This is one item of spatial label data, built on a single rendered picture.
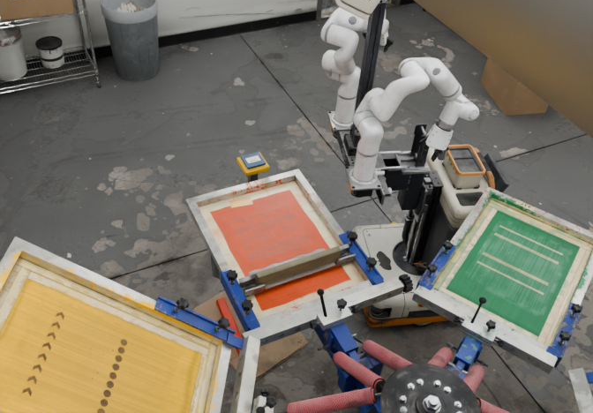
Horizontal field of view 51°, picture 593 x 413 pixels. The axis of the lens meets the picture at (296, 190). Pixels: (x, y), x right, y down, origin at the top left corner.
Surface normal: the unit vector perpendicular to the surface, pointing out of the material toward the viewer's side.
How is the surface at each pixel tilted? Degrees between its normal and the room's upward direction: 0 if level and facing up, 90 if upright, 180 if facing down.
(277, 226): 0
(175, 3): 90
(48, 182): 0
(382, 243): 0
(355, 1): 90
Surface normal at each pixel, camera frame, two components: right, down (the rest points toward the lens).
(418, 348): 0.06, -0.74
